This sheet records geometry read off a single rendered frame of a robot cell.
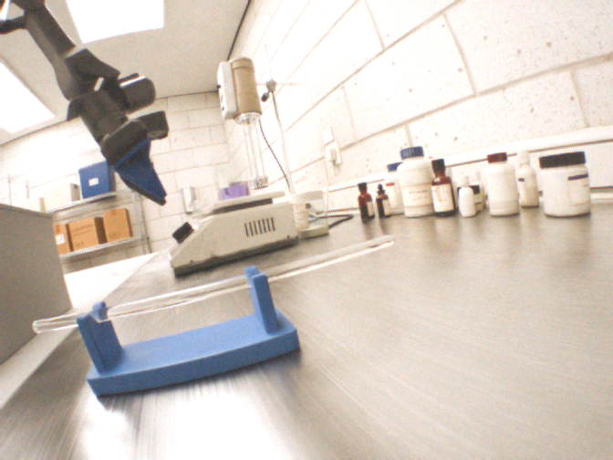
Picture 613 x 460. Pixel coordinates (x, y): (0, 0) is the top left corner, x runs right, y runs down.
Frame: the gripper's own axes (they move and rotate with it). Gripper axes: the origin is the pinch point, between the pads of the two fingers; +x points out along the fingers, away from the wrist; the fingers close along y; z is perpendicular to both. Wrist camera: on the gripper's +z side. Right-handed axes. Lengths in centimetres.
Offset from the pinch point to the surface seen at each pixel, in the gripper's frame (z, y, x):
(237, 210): 7.3, -1.6, 11.7
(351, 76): 69, 18, 4
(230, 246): 2.5, -3.8, 14.5
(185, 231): -0.5, -0.6, 8.8
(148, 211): -3, 249, -21
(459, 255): 10.7, -30.4, 21.5
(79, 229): -66, 220, -52
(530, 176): 35, -32, 30
